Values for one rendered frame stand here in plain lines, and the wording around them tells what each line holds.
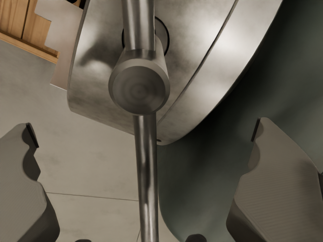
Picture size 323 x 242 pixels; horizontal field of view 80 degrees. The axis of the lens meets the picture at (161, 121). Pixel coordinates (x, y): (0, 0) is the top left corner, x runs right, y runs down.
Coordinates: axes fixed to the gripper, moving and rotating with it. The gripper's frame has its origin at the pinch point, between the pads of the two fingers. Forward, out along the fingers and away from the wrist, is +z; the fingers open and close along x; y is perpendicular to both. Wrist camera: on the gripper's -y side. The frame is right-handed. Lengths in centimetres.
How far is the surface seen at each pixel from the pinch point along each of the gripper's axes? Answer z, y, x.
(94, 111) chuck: 6.9, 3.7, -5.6
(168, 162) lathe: 10.8, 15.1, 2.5
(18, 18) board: 38.0, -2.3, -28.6
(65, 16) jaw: 16.7, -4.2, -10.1
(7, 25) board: 37.7, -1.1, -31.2
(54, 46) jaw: 15.7, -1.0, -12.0
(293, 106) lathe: 3.5, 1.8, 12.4
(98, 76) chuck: 4.6, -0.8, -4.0
